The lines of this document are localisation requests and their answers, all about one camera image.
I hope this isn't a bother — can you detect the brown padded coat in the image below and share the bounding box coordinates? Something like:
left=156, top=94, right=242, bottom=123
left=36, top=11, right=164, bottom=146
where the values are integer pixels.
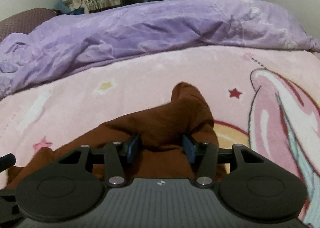
left=5, top=82, right=218, bottom=190

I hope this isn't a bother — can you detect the purple duvet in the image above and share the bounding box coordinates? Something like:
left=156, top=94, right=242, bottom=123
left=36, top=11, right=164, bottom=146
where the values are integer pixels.
left=1, top=0, right=319, bottom=98

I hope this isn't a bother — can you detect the blue and white clothes pile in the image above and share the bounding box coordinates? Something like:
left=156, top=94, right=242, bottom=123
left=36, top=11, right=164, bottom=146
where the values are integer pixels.
left=54, top=0, right=89, bottom=15

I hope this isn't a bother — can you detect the pink plush bed blanket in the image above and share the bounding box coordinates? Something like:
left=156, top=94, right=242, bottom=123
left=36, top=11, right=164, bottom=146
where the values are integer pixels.
left=1, top=46, right=319, bottom=227

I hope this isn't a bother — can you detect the maroon cushion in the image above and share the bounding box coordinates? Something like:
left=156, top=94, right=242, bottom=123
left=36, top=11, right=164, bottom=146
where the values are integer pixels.
left=0, top=8, right=57, bottom=41

